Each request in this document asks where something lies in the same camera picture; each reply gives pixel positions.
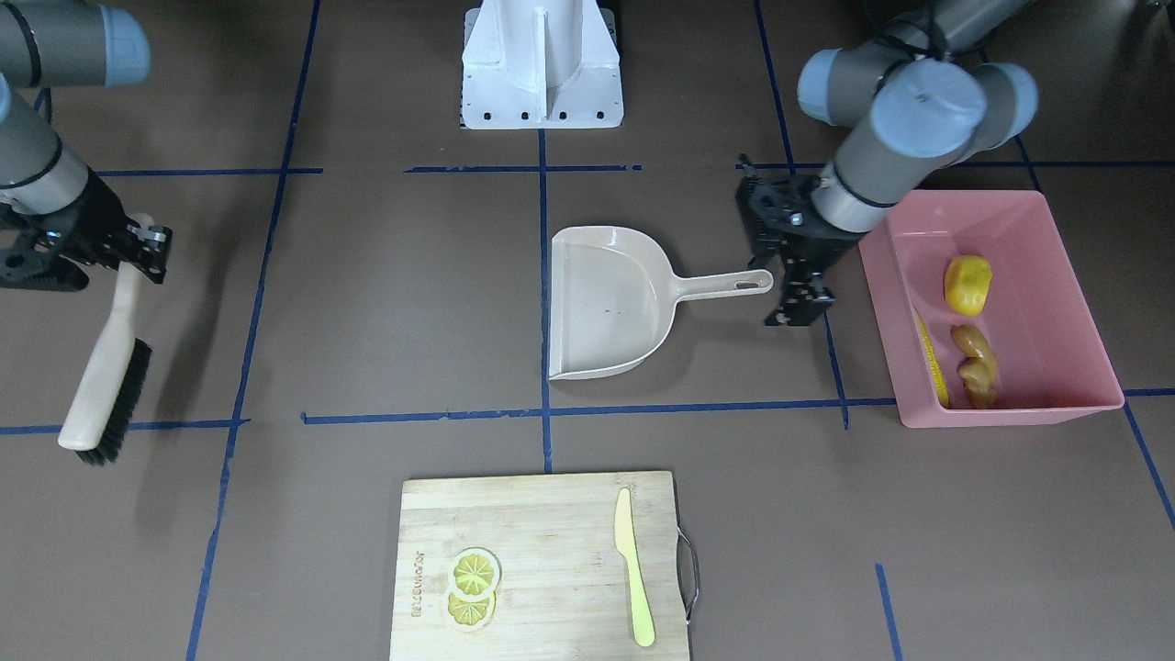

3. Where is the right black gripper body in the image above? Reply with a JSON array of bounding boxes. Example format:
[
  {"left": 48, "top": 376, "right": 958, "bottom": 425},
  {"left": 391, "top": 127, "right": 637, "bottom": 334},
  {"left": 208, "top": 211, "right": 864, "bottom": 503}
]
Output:
[{"left": 1, "top": 169, "right": 129, "bottom": 292}]

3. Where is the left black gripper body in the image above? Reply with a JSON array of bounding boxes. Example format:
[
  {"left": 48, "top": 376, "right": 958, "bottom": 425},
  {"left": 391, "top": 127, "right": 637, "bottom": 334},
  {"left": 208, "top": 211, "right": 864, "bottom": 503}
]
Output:
[{"left": 736, "top": 154, "right": 862, "bottom": 272}]

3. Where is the yellow toy corn cob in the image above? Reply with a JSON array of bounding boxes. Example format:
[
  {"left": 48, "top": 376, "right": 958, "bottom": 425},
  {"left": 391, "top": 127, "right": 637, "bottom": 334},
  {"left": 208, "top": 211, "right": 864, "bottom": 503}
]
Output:
[{"left": 914, "top": 310, "right": 951, "bottom": 409}]

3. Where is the yellow toy pepper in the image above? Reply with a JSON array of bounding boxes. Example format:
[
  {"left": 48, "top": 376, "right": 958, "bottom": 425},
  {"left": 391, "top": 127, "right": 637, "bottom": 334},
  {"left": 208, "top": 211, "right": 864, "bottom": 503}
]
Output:
[{"left": 944, "top": 254, "right": 993, "bottom": 317}]

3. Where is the beige hand brush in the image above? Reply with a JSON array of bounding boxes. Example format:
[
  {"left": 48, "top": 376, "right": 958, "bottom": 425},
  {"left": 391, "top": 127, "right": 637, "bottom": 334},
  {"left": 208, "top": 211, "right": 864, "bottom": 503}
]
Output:
[{"left": 58, "top": 261, "right": 152, "bottom": 467}]

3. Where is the beige plastic dustpan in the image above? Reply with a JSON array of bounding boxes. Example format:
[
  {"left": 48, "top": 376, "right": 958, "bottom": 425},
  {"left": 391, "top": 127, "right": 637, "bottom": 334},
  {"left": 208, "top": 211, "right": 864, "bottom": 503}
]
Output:
[{"left": 548, "top": 225, "right": 776, "bottom": 380}]

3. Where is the tan toy ginger root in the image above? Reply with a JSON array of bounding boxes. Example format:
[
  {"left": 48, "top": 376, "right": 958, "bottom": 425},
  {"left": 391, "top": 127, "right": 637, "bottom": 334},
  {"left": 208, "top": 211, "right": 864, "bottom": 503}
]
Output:
[{"left": 951, "top": 325, "right": 999, "bottom": 409}]

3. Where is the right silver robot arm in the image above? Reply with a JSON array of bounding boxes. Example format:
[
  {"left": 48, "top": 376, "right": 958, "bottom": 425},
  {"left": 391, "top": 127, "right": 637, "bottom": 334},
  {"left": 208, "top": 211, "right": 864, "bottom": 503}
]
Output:
[{"left": 1, "top": 1, "right": 173, "bottom": 292}]

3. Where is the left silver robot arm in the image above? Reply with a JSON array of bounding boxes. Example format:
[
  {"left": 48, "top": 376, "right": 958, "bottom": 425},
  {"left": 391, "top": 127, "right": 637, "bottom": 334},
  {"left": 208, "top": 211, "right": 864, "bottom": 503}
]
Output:
[{"left": 736, "top": 1, "right": 1039, "bottom": 328}]

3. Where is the pink plastic bin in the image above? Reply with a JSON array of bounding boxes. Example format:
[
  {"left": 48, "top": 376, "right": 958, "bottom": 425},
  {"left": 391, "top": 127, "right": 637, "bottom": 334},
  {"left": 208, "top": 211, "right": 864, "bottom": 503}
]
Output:
[{"left": 857, "top": 191, "right": 1124, "bottom": 430}]

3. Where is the yellow plastic knife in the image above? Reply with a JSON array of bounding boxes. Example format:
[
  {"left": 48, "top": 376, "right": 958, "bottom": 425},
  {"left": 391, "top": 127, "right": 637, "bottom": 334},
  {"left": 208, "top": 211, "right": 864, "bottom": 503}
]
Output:
[{"left": 613, "top": 487, "right": 657, "bottom": 648}]

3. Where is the bamboo cutting board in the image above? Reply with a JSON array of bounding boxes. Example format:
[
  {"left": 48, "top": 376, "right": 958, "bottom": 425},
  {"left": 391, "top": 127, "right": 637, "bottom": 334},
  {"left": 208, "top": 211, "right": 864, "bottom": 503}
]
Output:
[{"left": 389, "top": 470, "right": 691, "bottom": 660}]

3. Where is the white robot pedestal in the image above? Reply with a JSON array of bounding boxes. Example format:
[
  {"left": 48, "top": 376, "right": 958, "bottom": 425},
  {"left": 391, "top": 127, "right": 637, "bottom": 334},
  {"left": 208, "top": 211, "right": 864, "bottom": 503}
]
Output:
[{"left": 459, "top": 1, "right": 625, "bottom": 130}]

